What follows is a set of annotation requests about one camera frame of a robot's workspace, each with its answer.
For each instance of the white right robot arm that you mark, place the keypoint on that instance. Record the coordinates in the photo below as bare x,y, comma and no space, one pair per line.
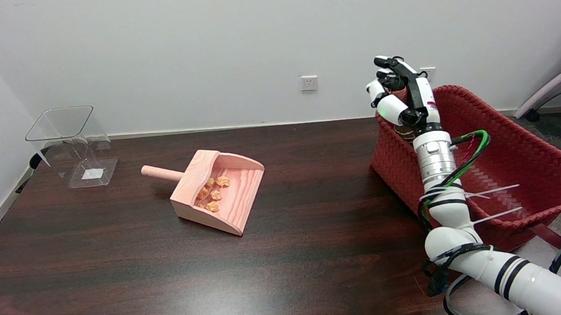
436,156

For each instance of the brown woven storage basket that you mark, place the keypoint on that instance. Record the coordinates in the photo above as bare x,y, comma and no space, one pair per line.
517,160

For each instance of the clear acrylic container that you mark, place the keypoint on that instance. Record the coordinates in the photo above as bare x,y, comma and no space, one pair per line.
69,142

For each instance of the white zip tie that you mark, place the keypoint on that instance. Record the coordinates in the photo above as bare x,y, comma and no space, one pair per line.
501,214
500,189

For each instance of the grey office chair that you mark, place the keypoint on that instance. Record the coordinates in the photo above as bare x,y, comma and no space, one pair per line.
552,84

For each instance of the yellow crumpled paper scrap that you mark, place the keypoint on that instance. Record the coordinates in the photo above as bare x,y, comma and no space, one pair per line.
202,193
209,181
212,206
222,181
215,195

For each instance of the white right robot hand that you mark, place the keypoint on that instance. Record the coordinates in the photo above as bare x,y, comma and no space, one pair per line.
424,98

